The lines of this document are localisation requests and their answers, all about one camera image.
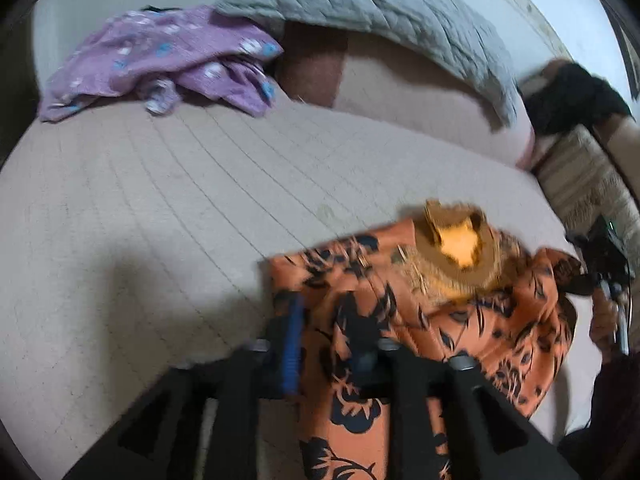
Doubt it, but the pink bolster pillow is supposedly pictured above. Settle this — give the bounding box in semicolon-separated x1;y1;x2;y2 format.
275;22;538;170

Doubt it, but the beige striped cushion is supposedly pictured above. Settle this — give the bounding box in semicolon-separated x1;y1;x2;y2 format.
537;122;640;261

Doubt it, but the person's right hand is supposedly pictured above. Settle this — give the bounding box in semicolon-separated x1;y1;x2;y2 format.
589;287;623;358

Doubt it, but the person's right forearm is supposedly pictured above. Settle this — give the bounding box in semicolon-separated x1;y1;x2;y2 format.
557;350;640;480

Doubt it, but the orange black floral shirt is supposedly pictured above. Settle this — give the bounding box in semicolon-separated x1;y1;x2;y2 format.
262;200;586;480

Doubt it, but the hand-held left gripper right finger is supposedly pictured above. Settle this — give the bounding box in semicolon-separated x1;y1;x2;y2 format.
350;337;576;480

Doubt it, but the grey quilted pillow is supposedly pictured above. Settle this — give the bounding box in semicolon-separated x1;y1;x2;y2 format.
216;0;526;128

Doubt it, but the purple floral garment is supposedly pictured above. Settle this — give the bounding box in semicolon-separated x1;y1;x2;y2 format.
39;5;285;122

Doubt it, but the black garment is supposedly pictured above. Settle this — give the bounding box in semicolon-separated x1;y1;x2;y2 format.
517;60;635;136

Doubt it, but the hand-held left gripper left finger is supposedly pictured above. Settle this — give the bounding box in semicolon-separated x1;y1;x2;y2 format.
65;292;308;480

